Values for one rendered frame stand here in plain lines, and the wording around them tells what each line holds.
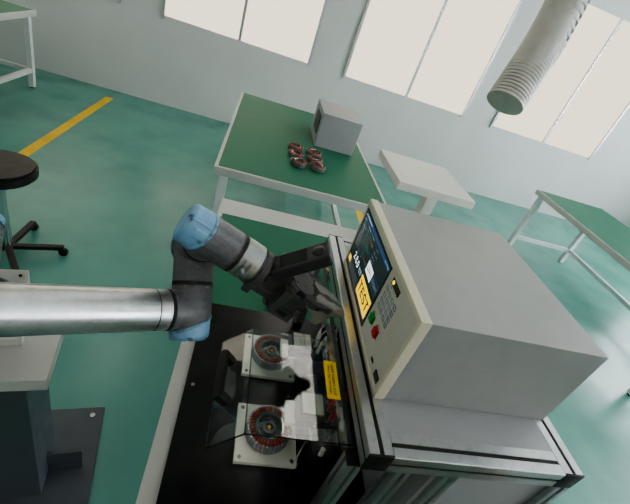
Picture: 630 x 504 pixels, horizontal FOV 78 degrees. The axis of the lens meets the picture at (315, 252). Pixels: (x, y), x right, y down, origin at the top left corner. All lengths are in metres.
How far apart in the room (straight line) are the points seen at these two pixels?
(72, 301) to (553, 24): 1.88
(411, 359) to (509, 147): 5.85
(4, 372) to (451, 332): 1.02
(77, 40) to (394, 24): 3.72
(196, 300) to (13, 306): 0.27
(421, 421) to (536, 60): 1.52
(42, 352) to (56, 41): 4.97
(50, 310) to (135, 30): 5.03
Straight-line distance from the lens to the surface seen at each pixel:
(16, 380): 1.19
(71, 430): 1.95
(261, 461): 1.03
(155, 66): 5.55
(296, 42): 5.29
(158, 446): 1.06
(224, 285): 1.44
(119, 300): 0.69
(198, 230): 0.65
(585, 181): 7.41
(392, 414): 0.78
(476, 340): 0.73
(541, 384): 0.89
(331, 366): 0.86
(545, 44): 1.97
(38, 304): 0.66
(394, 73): 5.51
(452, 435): 0.83
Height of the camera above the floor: 1.68
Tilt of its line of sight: 32 degrees down
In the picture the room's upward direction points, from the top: 21 degrees clockwise
